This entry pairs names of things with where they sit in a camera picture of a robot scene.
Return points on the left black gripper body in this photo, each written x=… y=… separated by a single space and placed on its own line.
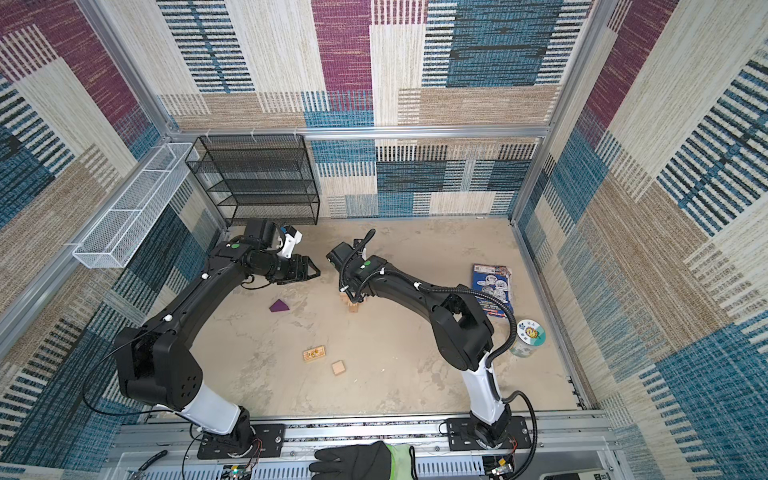
x=290 y=270

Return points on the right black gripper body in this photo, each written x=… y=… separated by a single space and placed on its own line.
x=344 y=286

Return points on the dotted wood block front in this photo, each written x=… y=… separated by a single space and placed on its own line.
x=314 y=353

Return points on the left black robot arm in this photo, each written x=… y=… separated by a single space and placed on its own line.
x=154 y=362

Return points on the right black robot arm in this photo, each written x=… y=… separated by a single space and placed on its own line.
x=461 y=328

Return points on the purple triangular block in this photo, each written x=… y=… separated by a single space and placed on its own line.
x=279 y=306

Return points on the small square wood block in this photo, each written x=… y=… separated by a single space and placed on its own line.
x=338 y=367

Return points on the blue printed package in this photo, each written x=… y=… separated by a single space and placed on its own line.
x=492 y=280

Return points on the black and green glove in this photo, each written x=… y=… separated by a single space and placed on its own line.
x=376 y=461

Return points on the round tape tin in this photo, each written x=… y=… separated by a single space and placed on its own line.
x=529 y=336

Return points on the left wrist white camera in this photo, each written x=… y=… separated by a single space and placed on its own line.
x=290 y=238

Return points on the black wire shelf rack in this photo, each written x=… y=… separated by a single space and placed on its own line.
x=257 y=176

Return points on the white wire mesh basket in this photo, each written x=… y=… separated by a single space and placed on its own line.
x=117 y=235

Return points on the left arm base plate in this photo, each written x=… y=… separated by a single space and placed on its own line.
x=257 y=440

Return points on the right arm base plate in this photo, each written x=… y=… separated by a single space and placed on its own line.
x=465 y=434

